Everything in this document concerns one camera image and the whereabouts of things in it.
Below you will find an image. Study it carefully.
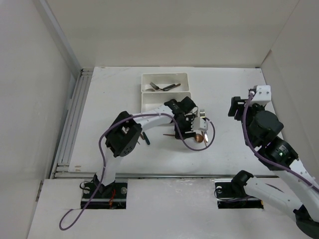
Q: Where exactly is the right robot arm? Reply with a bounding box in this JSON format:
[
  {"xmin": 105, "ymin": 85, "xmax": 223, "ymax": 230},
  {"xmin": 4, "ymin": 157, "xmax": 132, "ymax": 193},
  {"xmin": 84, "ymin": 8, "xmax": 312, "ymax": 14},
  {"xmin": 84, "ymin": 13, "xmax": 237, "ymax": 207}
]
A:
[{"xmin": 228, "ymin": 95, "xmax": 319, "ymax": 239}]

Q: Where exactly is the black handled fork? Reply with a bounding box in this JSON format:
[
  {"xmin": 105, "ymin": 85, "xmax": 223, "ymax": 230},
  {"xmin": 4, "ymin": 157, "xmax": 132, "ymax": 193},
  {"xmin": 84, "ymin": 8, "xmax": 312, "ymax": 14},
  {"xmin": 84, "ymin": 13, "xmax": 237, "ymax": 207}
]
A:
[{"xmin": 150, "ymin": 82, "xmax": 160, "ymax": 91}]

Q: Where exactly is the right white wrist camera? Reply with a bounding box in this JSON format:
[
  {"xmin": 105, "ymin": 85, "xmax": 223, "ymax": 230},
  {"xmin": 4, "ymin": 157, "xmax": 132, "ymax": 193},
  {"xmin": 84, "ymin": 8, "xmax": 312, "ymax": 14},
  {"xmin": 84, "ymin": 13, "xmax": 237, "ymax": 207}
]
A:
[{"xmin": 249, "ymin": 85, "xmax": 272, "ymax": 106}]

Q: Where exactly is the gold fork green handle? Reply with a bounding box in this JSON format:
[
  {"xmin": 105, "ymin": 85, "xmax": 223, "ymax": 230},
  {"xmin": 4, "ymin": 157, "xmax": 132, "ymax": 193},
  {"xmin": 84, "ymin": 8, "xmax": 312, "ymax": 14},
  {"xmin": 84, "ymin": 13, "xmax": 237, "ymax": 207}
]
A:
[{"xmin": 160, "ymin": 84, "xmax": 176, "ymax": 91}]

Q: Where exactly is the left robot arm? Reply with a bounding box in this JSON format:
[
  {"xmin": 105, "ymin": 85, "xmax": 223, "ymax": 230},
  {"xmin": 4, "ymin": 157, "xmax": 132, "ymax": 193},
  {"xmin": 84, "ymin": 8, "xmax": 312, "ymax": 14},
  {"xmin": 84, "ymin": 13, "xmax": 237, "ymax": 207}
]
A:
[{"xmin": 93, "ymin": 97, "xmax": 197, "ymax": 198}]

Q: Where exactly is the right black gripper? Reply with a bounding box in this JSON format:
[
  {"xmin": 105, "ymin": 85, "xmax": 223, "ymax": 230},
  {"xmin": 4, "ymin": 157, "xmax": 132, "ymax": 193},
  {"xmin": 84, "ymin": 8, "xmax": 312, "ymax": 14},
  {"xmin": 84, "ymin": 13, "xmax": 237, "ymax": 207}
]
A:
[{"xmin": 227, "ymin": 96, "xmax": 265, "ymax": 146}]

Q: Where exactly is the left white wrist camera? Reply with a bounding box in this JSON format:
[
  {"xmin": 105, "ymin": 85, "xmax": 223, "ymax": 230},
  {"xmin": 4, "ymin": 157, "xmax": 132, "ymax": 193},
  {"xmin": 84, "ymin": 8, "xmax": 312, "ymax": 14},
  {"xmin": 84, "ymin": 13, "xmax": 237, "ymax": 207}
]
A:
[{"xmin": 191, "ymin": 117, "xmax": 208, "ymax": 131}]

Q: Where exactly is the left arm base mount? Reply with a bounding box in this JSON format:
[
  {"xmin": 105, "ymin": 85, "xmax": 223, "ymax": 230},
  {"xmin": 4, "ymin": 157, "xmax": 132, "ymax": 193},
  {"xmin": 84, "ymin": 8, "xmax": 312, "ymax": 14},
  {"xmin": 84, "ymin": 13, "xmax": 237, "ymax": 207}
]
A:
[{"xmin": 79, "ymin": 181, "xmax": 128, "ymax": 210}]

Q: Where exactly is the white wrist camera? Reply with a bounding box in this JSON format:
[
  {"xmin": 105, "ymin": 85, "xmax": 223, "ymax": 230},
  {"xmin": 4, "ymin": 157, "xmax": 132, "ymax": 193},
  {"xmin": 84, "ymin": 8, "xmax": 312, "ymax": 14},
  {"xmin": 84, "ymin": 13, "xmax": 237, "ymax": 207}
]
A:
[
  {"xmin": 191, "ymin": 117, "xmax": 208, "ymax": 131},
  {"xmin": 249, "ymin": 85, "xmax": 272, "ymax": 106}
]

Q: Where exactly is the gold spoon green handle right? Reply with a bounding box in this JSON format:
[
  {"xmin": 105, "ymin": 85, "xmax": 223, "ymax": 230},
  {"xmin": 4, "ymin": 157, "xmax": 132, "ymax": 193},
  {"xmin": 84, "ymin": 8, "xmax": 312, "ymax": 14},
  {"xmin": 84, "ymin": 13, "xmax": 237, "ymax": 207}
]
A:
[{"xmin": 143, "ymin": 132, "xmax": 151, "ymax": 145}]

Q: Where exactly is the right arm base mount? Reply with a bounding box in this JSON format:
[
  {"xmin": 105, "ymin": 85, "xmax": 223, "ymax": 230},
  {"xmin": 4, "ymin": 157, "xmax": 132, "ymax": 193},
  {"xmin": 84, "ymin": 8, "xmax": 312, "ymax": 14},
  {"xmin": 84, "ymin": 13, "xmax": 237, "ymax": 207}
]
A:
[{"xmin": 214, "ymin": 170, "xmax": 264, "ymax": 209}]

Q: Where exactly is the copper thin utensil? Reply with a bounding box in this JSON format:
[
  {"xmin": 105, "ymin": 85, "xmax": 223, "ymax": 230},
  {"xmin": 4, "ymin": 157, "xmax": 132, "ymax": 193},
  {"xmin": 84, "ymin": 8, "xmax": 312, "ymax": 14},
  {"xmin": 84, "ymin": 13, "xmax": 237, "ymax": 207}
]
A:
[{"xmin": 194, "ymin": 131, "xmax": 208, "ymax": 147}]

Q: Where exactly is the white plastic bin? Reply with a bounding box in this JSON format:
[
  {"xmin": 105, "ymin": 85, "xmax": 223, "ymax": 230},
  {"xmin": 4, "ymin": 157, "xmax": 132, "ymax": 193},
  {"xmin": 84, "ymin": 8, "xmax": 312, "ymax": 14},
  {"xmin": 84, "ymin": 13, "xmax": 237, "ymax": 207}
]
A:
[
  {"xmin": 141, "ymin": 92, "xmax": 191, "ymax": 112},
  {"xmin": 141, "ymin": 73, "xmax": 189, "ymax": 93}
]

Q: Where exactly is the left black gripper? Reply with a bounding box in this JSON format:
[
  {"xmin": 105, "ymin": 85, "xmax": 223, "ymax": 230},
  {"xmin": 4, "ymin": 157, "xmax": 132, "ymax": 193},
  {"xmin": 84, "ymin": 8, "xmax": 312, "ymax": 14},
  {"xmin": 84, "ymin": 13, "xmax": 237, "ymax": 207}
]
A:
[{"xmin": 174, "ymin": 116, "xmax": 196, "ymax": 140}]

